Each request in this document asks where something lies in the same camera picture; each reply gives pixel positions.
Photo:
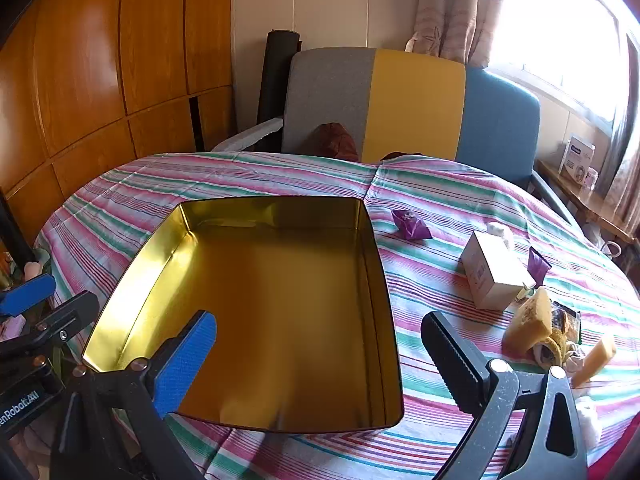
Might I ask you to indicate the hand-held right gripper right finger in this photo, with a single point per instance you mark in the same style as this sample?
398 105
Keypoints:
450 355

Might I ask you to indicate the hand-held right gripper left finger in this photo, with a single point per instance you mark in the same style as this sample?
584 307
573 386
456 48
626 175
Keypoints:
185 360

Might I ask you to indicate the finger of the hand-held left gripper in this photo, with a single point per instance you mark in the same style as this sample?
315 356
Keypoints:
70 315
27 294

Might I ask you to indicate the white cardboard box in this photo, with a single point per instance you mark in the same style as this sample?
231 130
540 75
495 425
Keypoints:
487 270

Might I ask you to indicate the gold metal tin box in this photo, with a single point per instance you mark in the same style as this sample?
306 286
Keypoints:
280 285

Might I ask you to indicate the clear snack packet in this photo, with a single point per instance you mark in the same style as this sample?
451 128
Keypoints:
567 317

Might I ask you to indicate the white wrapper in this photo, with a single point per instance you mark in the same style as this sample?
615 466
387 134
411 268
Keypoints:
577 360

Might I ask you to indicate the purple snack packet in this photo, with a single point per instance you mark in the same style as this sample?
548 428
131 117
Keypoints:
539 262
412 225

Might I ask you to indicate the white tissue wad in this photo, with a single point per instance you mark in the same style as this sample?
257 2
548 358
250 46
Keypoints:
589 417
500 231

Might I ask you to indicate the small yellow sponge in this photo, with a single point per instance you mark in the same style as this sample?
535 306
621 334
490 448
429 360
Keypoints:
595 360

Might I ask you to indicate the white cup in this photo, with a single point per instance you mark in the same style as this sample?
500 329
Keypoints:
611 248

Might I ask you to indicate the wooden side table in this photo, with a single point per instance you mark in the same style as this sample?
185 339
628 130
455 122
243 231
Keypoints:
590 205

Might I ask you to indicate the striped tablecloth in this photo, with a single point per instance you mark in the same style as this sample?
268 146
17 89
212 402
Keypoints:
280 175

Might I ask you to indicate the white carton with picture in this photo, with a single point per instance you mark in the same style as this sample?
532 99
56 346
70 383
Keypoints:
577 157

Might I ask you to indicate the brown bag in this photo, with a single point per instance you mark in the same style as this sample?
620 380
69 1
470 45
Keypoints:
337 140

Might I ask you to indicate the wooden wardrobe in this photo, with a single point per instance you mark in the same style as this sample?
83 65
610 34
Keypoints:
100 60

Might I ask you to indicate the grey yellow blue chair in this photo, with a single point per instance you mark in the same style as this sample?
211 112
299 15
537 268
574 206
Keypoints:
330 90

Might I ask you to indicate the black rolled mat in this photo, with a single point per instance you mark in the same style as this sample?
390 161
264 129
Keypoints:
275 75

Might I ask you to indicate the bright window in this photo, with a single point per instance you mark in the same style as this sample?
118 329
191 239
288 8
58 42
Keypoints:
550 35

